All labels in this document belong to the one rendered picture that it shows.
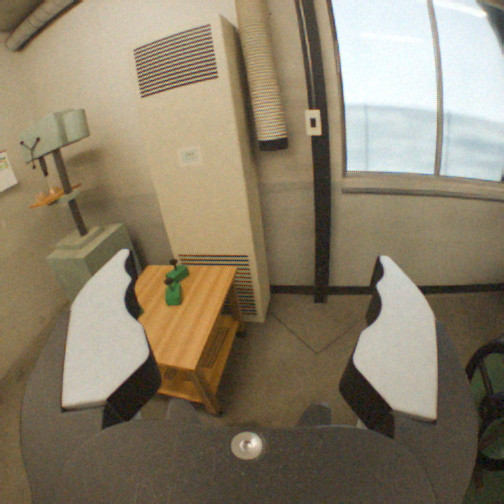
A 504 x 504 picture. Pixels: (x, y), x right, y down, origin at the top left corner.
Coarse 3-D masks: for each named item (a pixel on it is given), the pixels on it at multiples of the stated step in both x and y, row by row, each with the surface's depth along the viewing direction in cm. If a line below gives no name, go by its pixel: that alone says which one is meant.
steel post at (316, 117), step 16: (304, 0) 84; (304, 16) 88; (304, 32) 93; (304, 48) 99; (320, 48) 98; (304, 64) 104; (320, 64) 102; (320, 80) 107; (320, 96) 111; (320, 112) 116; (320, 128) 118; (320, 144) 125; (320, 160) 130; (320, 176) 134; (320, 192) 139; (320, 208) 144; (320, 224) 149; (320, 240) 155; (320, 256) 161; (320, 272) 167; (320, 288) 174
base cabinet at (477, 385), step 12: (492, 360) 49; (492, 372) 48; (480, 384) 52; (492, 384) 46; (480, 396) 50; (480, 420) 46; (492, 444) 37; (492, 456) 34; (492, 480) 29; (468, 492) 36; (492, 492) 27
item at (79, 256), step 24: (48, 120) 107; (72, 120) 109; (24, 144) 116; (48, 144) 115; (72, 192) 141; (72, 240) 153; (96, 240) 155; (120, 240) 171; (72, 264) 141; (96, 264) 147; (72, 288) 155
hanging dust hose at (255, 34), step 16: (240, 0) 83; (256, 0) 82; (240, 16) 89; (256, 16) 88; (240, 32) 95; (256, 32) 92; (256, 48) 96; (272, 48) 101; (256, 64) 101; (272, 64) 102; (256, 80) 105; (272, 80) 105; (256, 96) 109; (272, 96) 109; (256, 112) 116; (272, 112) 113; (272, 128) 116; (272, 144) 120
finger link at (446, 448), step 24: (456, 360) 6; (456, 384) 5; (456, 408) 4; (384, 432) 5; (408, 432) 4; (432, 432) 4; (456, 432) 4; (432, 456) 3; (456, 456) 3; (432, 480) 3; (456, 480) 3
